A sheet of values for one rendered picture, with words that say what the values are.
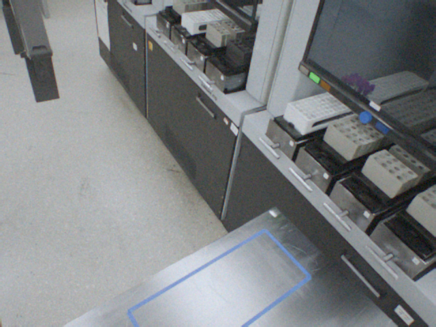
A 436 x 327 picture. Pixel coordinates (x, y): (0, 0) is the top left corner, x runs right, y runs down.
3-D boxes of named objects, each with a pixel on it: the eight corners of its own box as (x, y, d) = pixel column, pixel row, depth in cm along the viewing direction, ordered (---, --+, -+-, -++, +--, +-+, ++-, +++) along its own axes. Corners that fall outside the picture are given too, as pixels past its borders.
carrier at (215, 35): (224, 49, 147) (226, 34, 143) (220, 50, 146) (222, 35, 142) (209, 36, 154) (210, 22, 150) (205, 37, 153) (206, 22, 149)
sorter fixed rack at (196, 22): (237, 20, 174) (239, 6, 170) (249, 28, 168) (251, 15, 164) (180, 27, 161) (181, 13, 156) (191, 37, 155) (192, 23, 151)
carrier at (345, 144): (355, 161, 106) (363, 145, 102) (350, 163, 105) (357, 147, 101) (326, 137, 113) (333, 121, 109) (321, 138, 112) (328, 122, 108)
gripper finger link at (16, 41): (1, 8, 52) (1, 6, 52) (14, 55, 56) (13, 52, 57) (25, 6, 53) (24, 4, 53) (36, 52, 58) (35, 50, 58)
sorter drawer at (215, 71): (328, 50, 178) (334, 32, 172) (349, 64, 170) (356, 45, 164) (195, 78, 145) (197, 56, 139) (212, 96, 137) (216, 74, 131)
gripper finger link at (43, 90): (48, 47, 46) (50, 50, 45) (58, 95, 50) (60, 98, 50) (22, 50, 44) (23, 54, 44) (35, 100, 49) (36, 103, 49)
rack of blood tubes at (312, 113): (345, 100, 133) (351, 85, 129) (366, 116, 128) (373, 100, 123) (281, 119, 120) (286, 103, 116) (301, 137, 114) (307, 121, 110)
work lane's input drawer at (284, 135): (394, 94, 155) (405, 75, 149) (422, 112, 147) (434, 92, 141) (254, 138, 122) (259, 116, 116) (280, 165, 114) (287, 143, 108)
